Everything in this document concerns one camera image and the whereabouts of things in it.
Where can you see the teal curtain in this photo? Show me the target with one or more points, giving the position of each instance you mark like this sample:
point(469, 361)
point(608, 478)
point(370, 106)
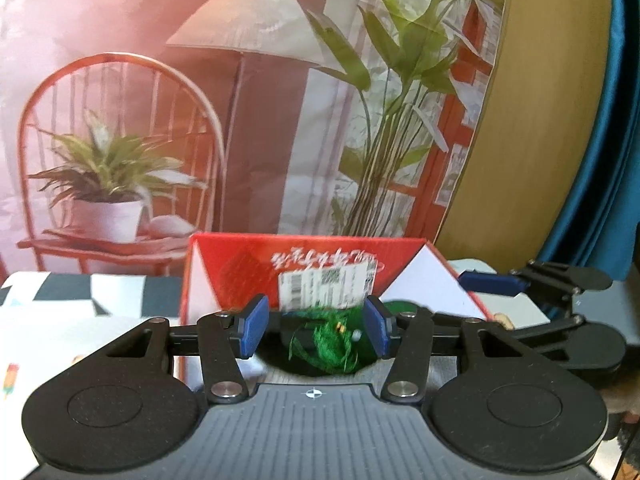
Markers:
point(620, 135)

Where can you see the printed wall tapestry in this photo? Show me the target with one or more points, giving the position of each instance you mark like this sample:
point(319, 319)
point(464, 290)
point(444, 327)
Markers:
point(150, 35)

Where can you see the yellow wooden board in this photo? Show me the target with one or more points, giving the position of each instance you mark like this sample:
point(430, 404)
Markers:
point(540, 110)

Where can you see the red strawberry print cardboard box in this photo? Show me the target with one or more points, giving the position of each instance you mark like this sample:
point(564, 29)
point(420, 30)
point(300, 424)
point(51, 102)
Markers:
point(240, 265)

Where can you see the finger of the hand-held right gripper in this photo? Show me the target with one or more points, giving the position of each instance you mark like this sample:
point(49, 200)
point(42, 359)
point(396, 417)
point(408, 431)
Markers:
point(545, 327)
point(492, 282)

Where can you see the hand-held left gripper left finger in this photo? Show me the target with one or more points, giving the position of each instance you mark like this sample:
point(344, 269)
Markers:
point(255, 322)

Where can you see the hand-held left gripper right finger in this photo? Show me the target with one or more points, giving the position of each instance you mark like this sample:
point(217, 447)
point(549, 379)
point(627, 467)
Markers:
point(377, 327)

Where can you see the green fringed soft toy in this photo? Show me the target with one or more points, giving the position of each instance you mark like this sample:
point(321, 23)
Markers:
point(325, 345)

